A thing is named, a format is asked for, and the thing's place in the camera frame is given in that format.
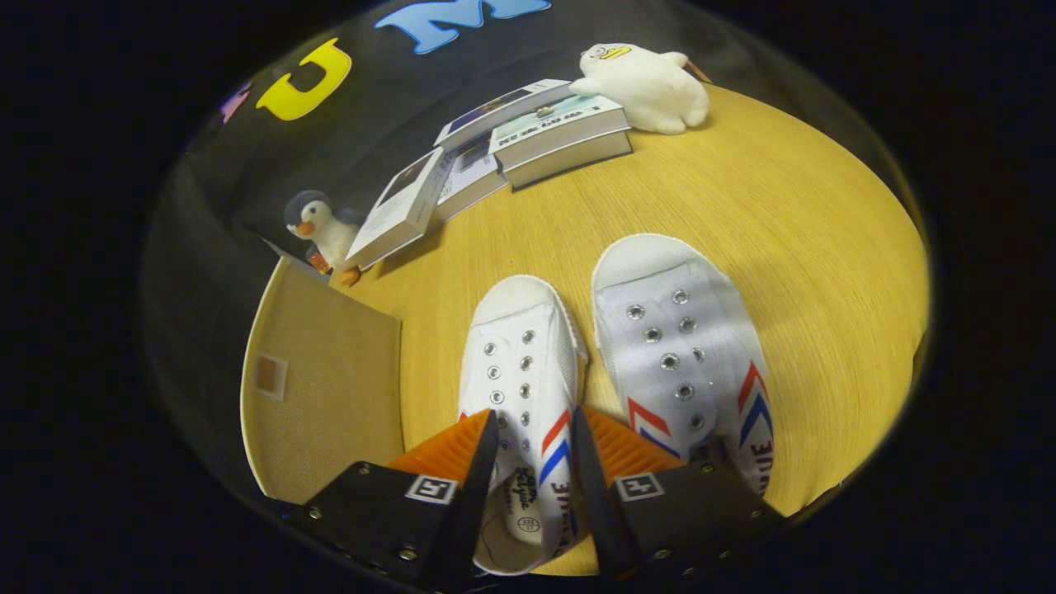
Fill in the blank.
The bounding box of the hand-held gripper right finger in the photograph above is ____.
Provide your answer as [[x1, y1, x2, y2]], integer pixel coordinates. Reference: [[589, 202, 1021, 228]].
[[572, 407, 785, 582]]

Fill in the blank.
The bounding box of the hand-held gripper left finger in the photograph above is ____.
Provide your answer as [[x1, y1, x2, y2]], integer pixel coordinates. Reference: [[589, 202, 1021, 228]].
[[285, 410, 500, 591]]

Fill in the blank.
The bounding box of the white canvas shoe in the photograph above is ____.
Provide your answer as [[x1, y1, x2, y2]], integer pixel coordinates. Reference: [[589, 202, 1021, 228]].
[[592, 233, 776, 496], [456, 275, 588, 577]]

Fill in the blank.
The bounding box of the beige fabric storage box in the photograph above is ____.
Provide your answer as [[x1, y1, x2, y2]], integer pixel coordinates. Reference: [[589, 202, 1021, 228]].
[[239, 256, 405, 506]]

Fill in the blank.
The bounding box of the book with portrait cover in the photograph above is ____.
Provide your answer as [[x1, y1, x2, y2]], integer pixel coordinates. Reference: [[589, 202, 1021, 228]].
[[345, 147, 453, 271]]

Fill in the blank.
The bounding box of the penguin plush toy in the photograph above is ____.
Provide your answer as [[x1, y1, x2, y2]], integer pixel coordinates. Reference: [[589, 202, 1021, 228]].
[[284, 191, 368, 288]]

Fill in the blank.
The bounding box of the thin white book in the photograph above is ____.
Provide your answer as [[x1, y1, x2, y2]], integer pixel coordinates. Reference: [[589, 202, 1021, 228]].
[[433, 132, 508, 222]]

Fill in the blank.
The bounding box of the thick white book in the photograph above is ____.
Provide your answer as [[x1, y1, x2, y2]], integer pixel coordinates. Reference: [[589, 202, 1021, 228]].
[[503, 128, 634, 191]]

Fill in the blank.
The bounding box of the thick book with teal cover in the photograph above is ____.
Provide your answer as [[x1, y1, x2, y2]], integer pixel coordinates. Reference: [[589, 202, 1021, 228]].
[[488, 93, 629, 170]]

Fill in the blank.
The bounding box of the black backdrop cloth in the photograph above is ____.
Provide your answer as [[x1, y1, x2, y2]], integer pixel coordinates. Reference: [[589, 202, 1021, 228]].
[[142, 0, 925, 347]]

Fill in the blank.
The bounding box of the white duck plush toy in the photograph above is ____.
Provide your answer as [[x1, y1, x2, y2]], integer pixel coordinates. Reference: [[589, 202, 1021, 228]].
[[569, 43, 710, 135]]

